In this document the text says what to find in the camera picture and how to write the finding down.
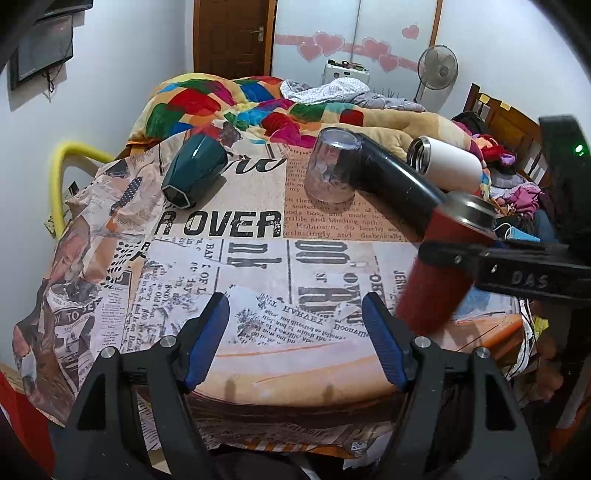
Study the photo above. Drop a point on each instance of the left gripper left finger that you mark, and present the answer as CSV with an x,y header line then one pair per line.
x,y
103,437

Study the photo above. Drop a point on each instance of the white checked cloth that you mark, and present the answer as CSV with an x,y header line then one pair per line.
x,y
343,89

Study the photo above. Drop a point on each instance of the standing electric fan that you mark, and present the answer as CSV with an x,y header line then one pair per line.
x,y
437,69

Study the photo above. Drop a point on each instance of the red thermos cup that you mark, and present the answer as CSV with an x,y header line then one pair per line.
x,y
438,281

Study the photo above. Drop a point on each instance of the small wall monitor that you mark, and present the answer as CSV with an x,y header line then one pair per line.
x,y
42,52

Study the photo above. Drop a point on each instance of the newspaper print tablecloth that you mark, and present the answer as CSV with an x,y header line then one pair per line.
x,y
295,370

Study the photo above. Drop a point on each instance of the colourful patchwork blanket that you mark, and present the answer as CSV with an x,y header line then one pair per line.
x,y
254,105

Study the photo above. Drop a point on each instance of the wall mounted television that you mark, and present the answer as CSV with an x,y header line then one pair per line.
x,y
65,7

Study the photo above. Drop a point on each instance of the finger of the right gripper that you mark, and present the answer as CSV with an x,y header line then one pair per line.
x,y
552,273

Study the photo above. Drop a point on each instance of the wooden headboard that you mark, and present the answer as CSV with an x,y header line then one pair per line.
x,y
516,131

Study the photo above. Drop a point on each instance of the brown wooden door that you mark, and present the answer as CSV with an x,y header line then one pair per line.
x,y
233,38

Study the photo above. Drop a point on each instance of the black thermos bottle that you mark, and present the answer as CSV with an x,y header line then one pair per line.
x,y
411,196

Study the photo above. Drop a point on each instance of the clear plastic cup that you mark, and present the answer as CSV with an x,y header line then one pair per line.
x,y
336,153

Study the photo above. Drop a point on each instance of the dark green faceted cup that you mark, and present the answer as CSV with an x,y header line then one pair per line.
x,y
194,169

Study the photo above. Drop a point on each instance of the white cabinet box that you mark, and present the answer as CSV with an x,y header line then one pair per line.
x,y
344,69

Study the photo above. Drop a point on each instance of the pink clothes pile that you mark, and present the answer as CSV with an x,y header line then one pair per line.
x,y
501,184

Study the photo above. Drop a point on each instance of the frosted glass wardrobe doors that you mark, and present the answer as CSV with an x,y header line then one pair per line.
x,y
386,37

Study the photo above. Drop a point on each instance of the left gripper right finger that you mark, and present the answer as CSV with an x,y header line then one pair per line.
x,y
460,420

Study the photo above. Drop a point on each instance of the white thermos cup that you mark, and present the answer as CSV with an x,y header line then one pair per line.
x,y
448,167

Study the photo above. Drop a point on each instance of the grey bedsheet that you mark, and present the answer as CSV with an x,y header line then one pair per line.
x,y
372,100

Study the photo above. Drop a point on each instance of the yellow foam tube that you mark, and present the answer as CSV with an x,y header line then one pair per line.
x,y
72,164

